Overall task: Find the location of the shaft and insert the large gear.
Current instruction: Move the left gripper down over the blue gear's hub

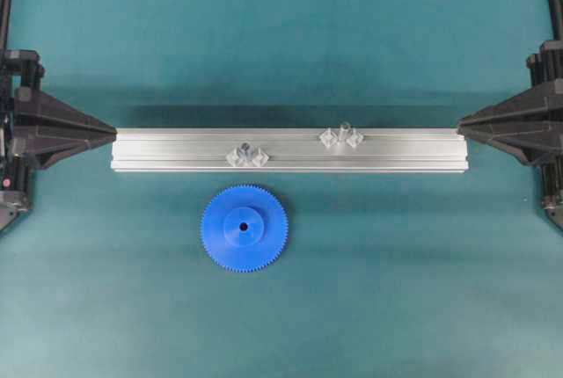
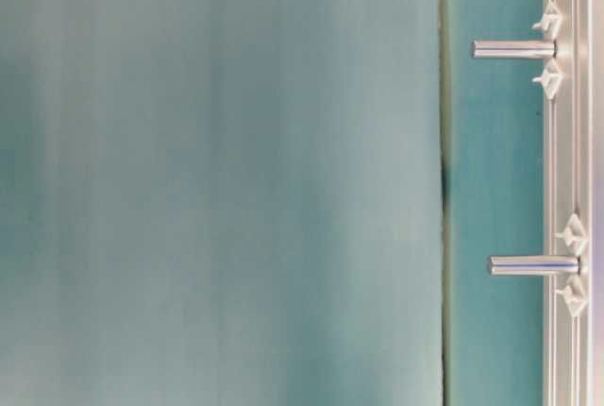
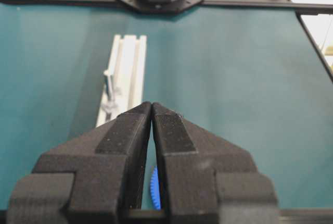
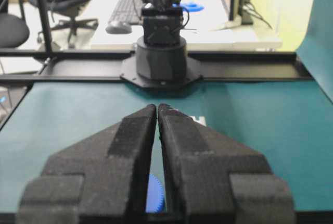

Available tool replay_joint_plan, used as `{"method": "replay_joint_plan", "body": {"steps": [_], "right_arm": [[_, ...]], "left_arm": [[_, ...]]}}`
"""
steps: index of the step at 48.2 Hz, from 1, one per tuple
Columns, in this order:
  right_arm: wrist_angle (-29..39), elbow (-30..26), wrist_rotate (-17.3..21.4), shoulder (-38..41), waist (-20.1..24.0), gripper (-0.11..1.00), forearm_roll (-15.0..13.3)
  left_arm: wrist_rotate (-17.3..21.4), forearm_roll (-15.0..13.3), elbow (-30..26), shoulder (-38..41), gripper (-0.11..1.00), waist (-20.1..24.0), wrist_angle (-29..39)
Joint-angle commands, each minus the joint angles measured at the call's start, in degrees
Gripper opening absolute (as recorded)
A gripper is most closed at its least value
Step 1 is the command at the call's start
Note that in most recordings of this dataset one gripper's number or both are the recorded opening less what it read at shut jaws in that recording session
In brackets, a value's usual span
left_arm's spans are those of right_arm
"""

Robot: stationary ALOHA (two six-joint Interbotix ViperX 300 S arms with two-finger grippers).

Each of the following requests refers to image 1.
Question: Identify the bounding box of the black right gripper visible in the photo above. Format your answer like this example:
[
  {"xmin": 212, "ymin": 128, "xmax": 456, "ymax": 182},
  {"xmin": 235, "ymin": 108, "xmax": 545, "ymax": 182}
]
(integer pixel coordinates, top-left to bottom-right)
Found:
[{"xmin": 457, "ymin": 40, "xmax": 563, "ymax": 237}]

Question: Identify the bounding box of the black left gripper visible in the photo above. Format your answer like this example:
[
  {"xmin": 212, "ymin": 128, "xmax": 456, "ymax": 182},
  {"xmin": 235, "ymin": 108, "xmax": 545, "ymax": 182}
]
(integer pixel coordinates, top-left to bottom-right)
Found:
[{"xmin": 1, "ymin": 50, "xmax": 117, "ymax": 232}]

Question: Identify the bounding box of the large blue plastic gear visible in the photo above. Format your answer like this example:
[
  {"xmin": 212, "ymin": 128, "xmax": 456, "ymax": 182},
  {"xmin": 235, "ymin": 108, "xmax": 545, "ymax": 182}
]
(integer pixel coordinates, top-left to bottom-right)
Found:
[{"xmin": 200, "ymin": 185, "xmax": 289, "ymax": 273}]

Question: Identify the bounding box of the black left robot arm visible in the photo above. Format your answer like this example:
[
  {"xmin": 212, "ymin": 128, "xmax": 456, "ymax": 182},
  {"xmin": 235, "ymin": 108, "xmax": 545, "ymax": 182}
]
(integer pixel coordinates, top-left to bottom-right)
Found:
[{"xmin": 1, "ymin": 0, "xmax": 117, "ymax": 230}]

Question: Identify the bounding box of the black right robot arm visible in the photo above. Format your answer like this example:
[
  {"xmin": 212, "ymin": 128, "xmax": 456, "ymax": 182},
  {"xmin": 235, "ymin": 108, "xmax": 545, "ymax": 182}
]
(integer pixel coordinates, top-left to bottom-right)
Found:
[{"xmin": 457, "ymin": 0, "xmax": 562, "ymax": 228}]

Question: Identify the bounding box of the silver steel shaft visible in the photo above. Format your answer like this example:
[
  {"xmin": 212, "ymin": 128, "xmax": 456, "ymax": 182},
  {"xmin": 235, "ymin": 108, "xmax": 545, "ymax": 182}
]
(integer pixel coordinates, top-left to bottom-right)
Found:
[
  {"xmin": 337, "ymin": 122, "xmax": 352, "ymax": 144},
  {"xmin": 238, "ymin": 142, "xmax": 252, "ymax": 162}
]

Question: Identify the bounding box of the silver aluminium extrusion rail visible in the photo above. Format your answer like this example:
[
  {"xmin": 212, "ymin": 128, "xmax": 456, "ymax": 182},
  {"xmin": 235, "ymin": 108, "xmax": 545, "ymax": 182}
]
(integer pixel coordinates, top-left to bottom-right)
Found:
[{"xmin": 111, "ymin": 127, "xmax": 469, "ymax": 173}]

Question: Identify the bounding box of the clear plastic bracket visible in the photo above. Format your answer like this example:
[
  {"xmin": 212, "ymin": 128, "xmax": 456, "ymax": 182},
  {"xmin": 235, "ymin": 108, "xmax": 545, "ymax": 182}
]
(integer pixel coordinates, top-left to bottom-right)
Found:
[
  {"xmin": 251, "ymin": 147, "xmax": 269, "ymax": 168},
  {"xmin": 346, "ymin": 128, "xmax": 364, "ymax": 148},
  {"xmin": 225, "ymin": 148, "xmax": 246, "ymax": 168},
  {"xmin": 318, "ymin": 127, "xmax": 339, "ymax": 149}
]

